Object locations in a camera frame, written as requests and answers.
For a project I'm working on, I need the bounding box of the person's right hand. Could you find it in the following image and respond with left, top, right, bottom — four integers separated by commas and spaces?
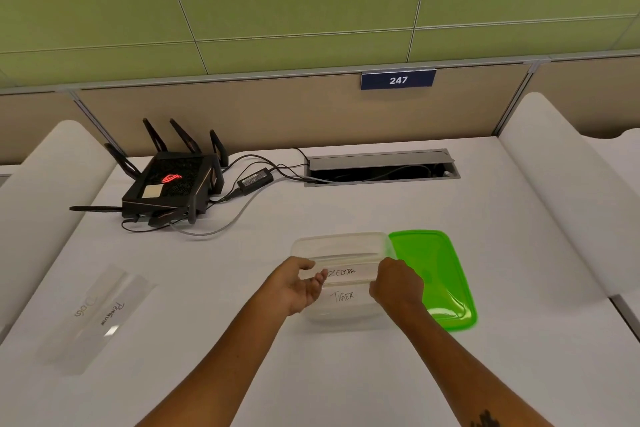
368, 257, 426, 311

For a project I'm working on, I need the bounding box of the person's left hand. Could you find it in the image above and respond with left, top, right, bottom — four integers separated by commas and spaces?
260, 257, 329, 318

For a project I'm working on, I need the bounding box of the clear handwritten plastic strip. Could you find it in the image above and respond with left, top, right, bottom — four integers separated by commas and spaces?
306, 254, 387, 287
59, 274, 157, 376
35, 264, 132, 363
320, 287, 373, 306

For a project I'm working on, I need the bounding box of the person's right forearm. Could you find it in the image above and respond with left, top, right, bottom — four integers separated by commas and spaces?
394, 293, 554, 427

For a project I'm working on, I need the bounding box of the person's left forearm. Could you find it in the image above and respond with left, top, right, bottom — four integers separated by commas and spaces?
134, 292, 300, 427

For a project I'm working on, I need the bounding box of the clear plastic food container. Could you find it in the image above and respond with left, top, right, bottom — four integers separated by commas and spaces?
290, 232, 402, 325

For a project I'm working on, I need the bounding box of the green plastic container lid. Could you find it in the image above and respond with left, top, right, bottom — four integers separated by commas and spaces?
388, 229, 479, 333

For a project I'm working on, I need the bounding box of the black power adapter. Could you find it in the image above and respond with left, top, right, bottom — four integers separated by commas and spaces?
236, 167, 275, 192

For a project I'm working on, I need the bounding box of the black router with antennas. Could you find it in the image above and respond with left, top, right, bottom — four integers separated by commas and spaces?
69, 117, 230, 229

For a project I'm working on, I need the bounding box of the beige desk partition panel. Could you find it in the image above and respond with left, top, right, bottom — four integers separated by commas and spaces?
0, 54, 640, 168

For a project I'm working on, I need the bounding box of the white paper roll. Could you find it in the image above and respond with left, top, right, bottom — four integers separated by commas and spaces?
498, 91, 640, 299

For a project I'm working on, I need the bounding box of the blue number sign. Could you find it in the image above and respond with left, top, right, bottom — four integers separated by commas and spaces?
360, 69, 437, 91

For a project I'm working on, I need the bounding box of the black power cable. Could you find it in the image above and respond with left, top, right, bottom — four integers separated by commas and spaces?
270, 147, 323, 183

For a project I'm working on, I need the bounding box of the grey desk cable tray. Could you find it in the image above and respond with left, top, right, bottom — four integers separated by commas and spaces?
303, 149, 461, 188

